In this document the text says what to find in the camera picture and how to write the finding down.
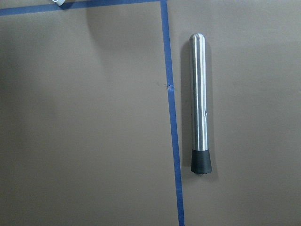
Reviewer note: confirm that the white wire cup rack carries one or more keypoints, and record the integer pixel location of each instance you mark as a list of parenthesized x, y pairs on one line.
[(59, 2)]

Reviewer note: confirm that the steel muddler black tip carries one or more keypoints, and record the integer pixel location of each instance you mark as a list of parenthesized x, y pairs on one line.
[(200, 160)]

